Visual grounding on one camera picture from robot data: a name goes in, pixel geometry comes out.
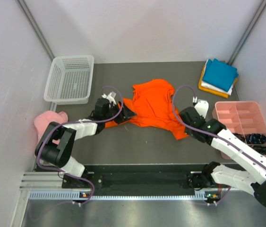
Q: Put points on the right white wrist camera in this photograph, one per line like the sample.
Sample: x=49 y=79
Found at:
x=201 y=106

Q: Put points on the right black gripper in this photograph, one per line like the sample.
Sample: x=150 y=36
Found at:
x=187 y=131

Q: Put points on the orange t shirt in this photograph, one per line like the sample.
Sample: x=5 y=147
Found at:
x=152 y=103

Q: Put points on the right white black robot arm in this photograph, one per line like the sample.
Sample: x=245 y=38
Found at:
x=252 y=179

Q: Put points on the pink compartment organizer tray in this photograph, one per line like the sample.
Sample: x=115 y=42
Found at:
x=243 y=117

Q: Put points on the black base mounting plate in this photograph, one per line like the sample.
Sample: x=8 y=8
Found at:
x=129 y=180

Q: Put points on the folded yellow t shirt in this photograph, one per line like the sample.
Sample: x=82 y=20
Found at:
x=213 y=91

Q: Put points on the pink baseball cap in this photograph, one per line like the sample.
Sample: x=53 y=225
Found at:
x=42 y=121

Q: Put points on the grey slotted cable duct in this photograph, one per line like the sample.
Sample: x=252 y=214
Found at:
x=81 y=196

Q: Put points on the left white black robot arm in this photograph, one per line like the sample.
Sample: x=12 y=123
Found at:
x=56 y=144

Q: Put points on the aluminium frame rail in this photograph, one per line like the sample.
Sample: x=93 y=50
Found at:
x=41 y=181

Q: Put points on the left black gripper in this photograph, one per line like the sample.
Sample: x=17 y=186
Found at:
x=125 y=115

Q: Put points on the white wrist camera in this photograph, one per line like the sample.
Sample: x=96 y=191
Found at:
x=201 y=106
x=111 y=97

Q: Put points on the folded white t shirt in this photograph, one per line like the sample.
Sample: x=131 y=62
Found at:
x=205 y=84

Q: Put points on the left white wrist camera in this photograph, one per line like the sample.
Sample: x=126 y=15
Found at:
x=111 y=97

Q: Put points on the white perforated plastic basket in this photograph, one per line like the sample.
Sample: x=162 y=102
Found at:
x=70 y=79

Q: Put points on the folded blue t shirt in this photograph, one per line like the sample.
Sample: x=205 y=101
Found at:
x=220 y=74

